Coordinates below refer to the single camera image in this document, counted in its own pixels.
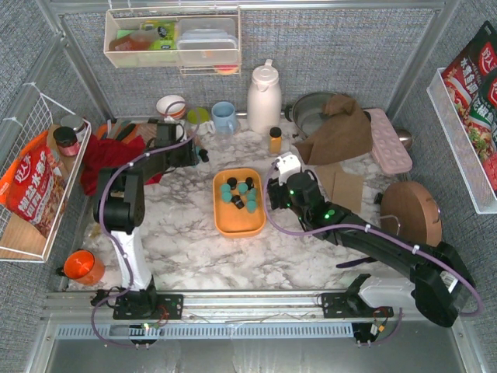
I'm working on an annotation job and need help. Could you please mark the orange storage basket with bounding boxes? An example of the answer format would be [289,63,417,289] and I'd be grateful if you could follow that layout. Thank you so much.
[213,168,266,239]

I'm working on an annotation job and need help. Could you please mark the brown cloth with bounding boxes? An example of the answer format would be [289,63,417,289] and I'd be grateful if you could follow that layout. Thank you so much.
[295,94,373,166]

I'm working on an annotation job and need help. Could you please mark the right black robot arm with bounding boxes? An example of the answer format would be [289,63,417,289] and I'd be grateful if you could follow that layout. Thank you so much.
[262,152,484,327]

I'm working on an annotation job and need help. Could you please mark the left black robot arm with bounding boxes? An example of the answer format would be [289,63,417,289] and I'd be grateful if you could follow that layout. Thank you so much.
[94,126,200,292]

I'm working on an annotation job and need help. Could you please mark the orange striped white bowl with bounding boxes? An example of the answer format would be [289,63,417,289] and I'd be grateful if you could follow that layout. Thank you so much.
[156,95,186,120]

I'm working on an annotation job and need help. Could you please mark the green lidded cup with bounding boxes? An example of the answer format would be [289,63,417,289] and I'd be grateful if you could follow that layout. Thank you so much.
[186,107,216,136]

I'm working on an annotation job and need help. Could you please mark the orange plate with utensils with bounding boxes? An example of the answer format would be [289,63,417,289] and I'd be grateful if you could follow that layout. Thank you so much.
[96,120,138,143]

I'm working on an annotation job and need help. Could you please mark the orange juice bottle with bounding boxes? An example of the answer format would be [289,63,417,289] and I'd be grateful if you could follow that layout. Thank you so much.
[269,127,282,154]

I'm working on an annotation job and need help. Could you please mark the brown cork mat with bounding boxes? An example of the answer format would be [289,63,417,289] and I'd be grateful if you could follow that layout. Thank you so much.
[332,172,364,214]
[315,163,343,198]

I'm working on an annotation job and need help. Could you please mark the clear drinking glass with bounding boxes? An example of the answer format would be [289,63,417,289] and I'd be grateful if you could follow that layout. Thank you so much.
[215,127,234,151]

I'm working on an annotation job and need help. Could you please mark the blue mug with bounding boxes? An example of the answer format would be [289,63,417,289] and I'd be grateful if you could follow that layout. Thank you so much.
[211,101,238,135]

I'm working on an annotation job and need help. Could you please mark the red satin cloth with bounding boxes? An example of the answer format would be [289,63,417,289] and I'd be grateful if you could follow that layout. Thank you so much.
[80,134,145,196]

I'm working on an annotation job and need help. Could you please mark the steel pot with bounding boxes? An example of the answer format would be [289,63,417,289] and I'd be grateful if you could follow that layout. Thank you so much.
[284,92,335,139]

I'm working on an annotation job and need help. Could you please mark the white thermos jug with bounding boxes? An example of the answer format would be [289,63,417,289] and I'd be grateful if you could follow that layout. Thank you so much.
[247,59,282,135]

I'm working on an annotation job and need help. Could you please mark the silver lidded jar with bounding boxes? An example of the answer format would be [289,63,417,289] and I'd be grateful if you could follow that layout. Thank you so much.
[61,114,86,142]

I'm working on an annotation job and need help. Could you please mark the clear plastic food box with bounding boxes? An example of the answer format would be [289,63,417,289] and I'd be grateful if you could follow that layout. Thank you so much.
[176,17,238,66]

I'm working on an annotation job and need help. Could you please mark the dark lidded jar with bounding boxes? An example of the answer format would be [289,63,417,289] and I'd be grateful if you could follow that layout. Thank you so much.
[53,127,80,157]

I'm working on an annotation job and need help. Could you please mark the pink egg tray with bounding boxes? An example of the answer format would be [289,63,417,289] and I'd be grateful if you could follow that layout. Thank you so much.
[364,108,412,175]

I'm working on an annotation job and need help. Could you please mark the round wooden board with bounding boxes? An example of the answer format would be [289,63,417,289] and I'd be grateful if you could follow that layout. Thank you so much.
[380,181,442,246]

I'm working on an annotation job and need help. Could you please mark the red snack bag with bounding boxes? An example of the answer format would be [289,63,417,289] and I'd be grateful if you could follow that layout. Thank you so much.
[1,131,65,238]

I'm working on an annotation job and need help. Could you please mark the orange round lid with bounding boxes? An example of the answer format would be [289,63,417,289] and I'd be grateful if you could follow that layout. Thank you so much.
[56,249,105,286]

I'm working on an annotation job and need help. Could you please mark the white side rack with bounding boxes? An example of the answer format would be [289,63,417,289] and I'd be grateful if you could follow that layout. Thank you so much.
[426,68,496,214]

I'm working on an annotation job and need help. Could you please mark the red noodle packets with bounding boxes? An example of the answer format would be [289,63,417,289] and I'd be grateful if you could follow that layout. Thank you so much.
[441,21,496,191]

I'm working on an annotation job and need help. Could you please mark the clear wall shelf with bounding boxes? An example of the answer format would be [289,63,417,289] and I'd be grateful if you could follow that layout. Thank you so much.
[103,6,242,75]

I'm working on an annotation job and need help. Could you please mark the white wire basket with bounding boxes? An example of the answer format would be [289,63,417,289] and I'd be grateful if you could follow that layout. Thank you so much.
[1,92,92,263]

